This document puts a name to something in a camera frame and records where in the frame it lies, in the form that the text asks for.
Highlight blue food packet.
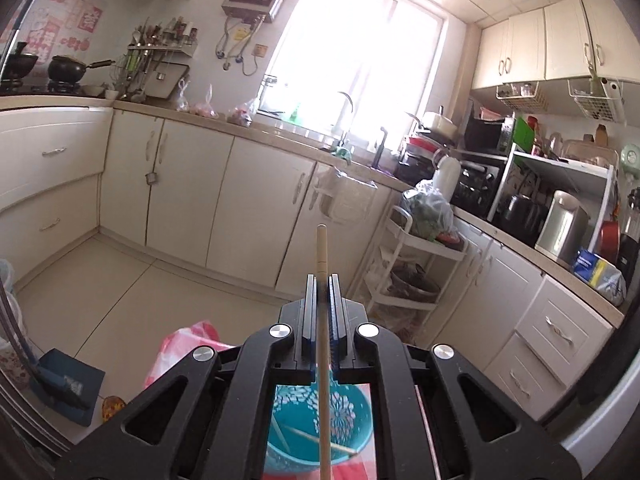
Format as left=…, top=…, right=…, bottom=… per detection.
left=572, top=247, right=627, bottom=306

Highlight blue dustpan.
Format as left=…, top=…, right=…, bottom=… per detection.
left=30, top=350, right=106, bottom=427

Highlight white countertop shelf rack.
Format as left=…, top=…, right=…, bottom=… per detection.
left=487, top=142, right=621, bottom=261

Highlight cream upper kitchen cabinets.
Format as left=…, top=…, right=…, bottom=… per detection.
left=470, top=0, right=640, bottom=92

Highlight pink checkered plastic tablecloth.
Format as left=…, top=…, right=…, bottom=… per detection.
left=142, top=321, right=443, bottom=480

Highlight plastic bag of vegetables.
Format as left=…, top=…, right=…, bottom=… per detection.
left=400, top=180, right=458, bottom=241

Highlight pot with lid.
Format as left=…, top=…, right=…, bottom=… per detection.
left=390, top=265, right=441, bottom=303

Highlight black kettle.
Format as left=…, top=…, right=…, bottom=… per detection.
left=500, top=192, right=548, bottom=246

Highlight blue perforated basket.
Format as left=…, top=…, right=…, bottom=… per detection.
left=264, top=383, right=375, bottom=479

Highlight green cutting board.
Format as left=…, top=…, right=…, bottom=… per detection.
left=512, top=117, right=538, bottom=153

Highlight red pan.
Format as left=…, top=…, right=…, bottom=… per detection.
left=600, top=220, right=621, bottom=256

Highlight white trolley cart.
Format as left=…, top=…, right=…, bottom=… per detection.
left=360, top=205, right=468, bottom=341

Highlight black blender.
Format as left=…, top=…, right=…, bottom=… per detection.
left=617, top=195, right=640, bottom=286

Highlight silver electric thermos pot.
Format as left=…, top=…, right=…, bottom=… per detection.
left=535, top=190, right=591, bottom=263

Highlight white plastic hanging bin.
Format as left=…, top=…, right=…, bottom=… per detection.
left=315, top=165, right=378, bottom=226

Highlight wall utensil rack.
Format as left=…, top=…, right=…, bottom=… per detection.
left=125, top=17, right=198, bottom=101

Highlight white jug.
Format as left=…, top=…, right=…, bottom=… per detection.
left=432, top=155, right=461, bottom=203

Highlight white appliance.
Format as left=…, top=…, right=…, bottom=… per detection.
left=560, top=355, right=640, bottom=480

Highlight small orange floor object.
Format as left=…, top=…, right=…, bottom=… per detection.
left=101, top=395, right=125, bottom=421

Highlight clear storage container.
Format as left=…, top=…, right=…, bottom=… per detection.
left=562, top=139, right=618, bottom=167

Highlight white wire hanging basket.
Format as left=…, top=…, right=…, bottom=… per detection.
left=567, top=77, right=628, bottom=123
left=496, top=81, right=550, bottom=112

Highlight wooden chopstick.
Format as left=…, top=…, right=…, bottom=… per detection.
left=291, top=427, right=360, bottom=457
left=316, top=225, right=333, bottom=480
left=271, top=417, right=293, bottom=456

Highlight water heater hoses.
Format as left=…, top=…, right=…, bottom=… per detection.
left=216, top=15, right=266, bottom=76

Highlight dark hanging tray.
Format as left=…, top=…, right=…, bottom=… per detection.
left=147, top=62, right=192, bottom=98

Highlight pink wall stickers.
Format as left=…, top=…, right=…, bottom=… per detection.
left=25, top=0, right=106, bottom=58

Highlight gas stove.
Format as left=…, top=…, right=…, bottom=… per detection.
left=0, top=80, right=86, bottom=96

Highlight black toaster oven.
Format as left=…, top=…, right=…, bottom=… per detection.
left=450, top=150, right=511, bottom=218

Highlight dark curved tap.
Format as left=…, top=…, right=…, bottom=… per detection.
left=372, top=127, right=388, bottom=168

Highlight cream kitchen cabinets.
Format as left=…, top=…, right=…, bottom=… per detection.
left=470, top=0, right=640, bottom=92
left=0, top=105, right=616, bottom=421

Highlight black wok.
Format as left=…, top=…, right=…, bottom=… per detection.
left=47, top=55, right=116, bottom=83

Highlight black cooking pot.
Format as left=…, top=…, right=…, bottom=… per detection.
left=0, top=42, right=40, bottom=83

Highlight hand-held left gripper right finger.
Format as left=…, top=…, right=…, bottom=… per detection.
left=327, top=273, right=585, bottom=480

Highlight stacked cooking pots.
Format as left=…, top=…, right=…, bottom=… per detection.
left=397, top=106, right=461, bottom=183

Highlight chrome sink faucet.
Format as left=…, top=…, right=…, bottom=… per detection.
left=334, top=91, right=355, bottom=155

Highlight cream lower kitchen cabinets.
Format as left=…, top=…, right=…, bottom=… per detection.
left=0, top=105, right=616, bottom=421

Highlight kitchen window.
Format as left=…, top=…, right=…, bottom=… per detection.
left=262, top=0, right=448, bottom=156

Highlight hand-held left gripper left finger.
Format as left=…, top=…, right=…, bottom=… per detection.
left=54, top=274, right=321, bottom=480

